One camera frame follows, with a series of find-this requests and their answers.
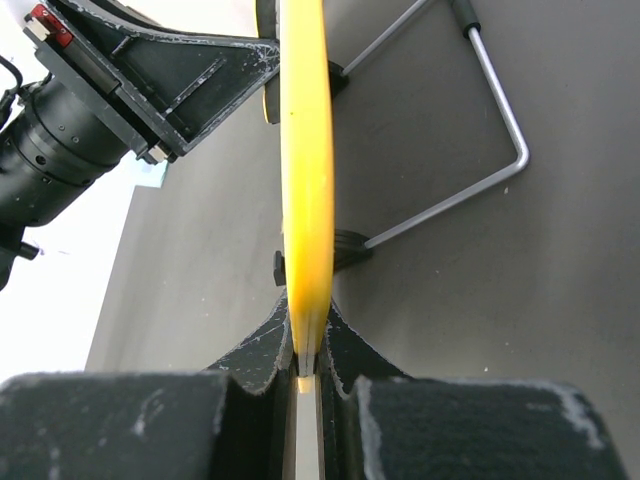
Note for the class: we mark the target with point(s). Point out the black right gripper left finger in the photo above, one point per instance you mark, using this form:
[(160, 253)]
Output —
[(231, 420)]

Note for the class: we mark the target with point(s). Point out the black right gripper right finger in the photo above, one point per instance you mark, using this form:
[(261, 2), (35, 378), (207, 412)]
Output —
[(378, 422)]

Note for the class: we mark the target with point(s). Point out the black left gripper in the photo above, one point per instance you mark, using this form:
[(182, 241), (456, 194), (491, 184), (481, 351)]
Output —
[(159, 91)]

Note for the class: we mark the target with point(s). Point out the yellow-framed whiteboard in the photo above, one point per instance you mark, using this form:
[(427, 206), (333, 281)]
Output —
[(307, 173)]

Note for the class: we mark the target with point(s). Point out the grey metal whiteboard stand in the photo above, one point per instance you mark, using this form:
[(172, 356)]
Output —
[(424, 133)]

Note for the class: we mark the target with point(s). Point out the teal cutting board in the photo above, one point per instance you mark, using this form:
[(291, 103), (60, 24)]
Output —
[(147, 175)]

